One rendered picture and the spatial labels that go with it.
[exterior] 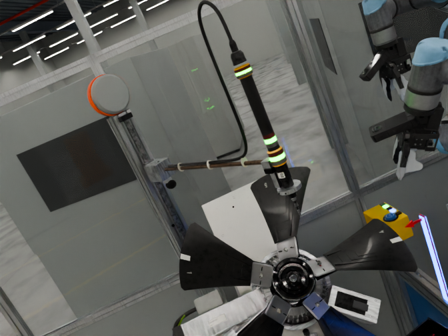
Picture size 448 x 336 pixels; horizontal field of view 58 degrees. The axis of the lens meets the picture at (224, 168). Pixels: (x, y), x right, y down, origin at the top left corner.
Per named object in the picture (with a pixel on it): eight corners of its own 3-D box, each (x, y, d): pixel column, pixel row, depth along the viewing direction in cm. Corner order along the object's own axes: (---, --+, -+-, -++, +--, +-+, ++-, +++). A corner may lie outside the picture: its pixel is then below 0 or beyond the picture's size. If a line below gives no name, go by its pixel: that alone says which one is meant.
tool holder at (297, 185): (268, 195, 116) (255, 165, 113) (282, 183, 120) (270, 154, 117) (293, 195, 109) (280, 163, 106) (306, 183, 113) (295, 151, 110)
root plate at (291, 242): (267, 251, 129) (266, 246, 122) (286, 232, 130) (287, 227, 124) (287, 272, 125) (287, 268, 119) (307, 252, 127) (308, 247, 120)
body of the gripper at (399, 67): (415, 70, 134) (405, 35, 130) (392, 81, 133) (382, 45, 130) (401, 70, 141) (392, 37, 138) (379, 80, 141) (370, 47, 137)
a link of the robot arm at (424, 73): (461, 51, 83) (416, 49, 86) (447, 97, 90) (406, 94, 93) (457, 36, 89) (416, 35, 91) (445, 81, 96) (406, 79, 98)
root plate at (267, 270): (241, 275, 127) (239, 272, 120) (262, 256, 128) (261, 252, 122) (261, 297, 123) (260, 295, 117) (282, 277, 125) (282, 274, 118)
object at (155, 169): (150, 183, 162) (140, 165, 159) (163, 175, 166) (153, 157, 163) (163, 183, 154) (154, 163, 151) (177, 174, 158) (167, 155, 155)
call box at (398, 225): (369, 233, 165) (362, 211, 162) (391, 223, 165) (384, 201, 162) (391, 250, 149) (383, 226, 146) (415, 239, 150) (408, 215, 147)
